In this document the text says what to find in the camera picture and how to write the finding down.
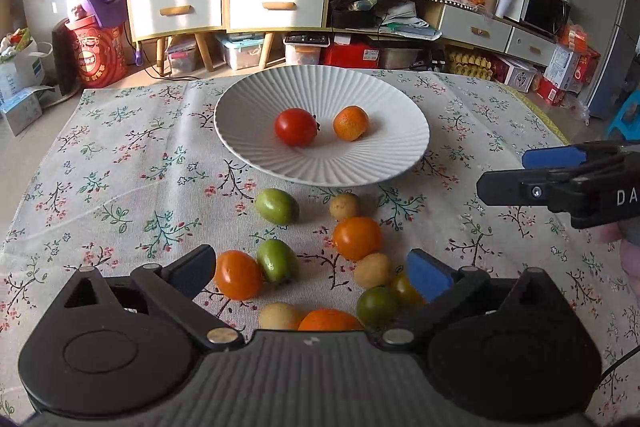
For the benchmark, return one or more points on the floral tablecloth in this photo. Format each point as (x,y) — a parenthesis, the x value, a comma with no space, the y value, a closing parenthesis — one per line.
(127,176)

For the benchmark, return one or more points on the white cardboard box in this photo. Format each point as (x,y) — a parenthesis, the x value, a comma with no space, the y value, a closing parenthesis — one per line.
(24,70)

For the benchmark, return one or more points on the tan longan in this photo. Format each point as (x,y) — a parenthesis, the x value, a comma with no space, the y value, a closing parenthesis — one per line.
(344,206)
(280,317)
(373,270)

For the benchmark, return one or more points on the large red tomato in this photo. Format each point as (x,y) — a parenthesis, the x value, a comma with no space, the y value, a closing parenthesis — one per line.
(295,127)

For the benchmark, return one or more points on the small orange mandarin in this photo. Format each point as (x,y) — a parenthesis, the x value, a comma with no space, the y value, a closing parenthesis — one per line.
(351,123)

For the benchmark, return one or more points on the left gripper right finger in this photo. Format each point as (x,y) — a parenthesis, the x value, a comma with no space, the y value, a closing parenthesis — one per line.
(467,310)

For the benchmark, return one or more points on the green fruit near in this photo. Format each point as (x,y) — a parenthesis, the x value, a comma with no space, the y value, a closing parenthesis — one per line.
(278,261)

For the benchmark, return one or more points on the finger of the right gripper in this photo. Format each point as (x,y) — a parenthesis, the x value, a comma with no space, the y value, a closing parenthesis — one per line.
(554,189)
(569,156)

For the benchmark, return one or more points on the dark green tomato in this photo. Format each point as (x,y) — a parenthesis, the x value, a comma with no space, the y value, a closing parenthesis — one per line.
(377,307)

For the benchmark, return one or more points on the white microwave oven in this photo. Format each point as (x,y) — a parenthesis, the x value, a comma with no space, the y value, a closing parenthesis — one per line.
(546,16)

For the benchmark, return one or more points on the low tv cabinet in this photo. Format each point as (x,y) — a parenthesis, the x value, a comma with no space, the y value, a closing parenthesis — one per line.
(459,24)

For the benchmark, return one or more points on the green fruit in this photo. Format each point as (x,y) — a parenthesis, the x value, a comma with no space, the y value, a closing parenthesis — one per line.
(277,206)
(278,261)

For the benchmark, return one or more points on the red drum box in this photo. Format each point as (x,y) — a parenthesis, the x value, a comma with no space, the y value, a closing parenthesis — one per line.
(98,52)

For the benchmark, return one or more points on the green fruit far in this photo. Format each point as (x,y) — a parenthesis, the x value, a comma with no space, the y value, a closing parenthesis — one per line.
(277,206)

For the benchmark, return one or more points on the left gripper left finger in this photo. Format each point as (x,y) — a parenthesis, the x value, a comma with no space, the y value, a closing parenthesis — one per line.
(151,309)

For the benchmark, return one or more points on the white ribbed plate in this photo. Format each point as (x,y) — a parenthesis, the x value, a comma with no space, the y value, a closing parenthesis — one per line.
(397,137)

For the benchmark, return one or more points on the orange tomato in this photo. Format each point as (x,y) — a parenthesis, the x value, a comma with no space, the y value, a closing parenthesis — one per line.
(237,275)
(357,237)

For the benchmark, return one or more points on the large orange mandarin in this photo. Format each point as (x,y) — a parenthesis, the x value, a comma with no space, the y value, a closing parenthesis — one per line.
(329,320)

